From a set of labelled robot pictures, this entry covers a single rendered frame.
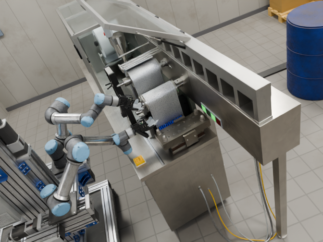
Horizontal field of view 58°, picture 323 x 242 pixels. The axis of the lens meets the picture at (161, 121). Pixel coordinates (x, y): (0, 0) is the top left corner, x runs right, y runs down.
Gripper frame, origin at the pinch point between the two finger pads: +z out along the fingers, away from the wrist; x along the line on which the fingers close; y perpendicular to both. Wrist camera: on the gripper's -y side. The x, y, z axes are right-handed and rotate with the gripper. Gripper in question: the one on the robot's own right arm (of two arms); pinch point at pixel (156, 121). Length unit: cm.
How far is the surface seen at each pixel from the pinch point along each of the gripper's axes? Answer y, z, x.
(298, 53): -47, 180, 47
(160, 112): 6.1, 5.1, -0.2
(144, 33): 73, 10, -14
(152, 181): -27.6, -24.9, -26.0
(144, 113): 6.6, -5.6, 7.0
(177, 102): 6.9, 19.5, -0.2
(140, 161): -16.6, -25.3, -12.9
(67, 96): -109, -77, 315
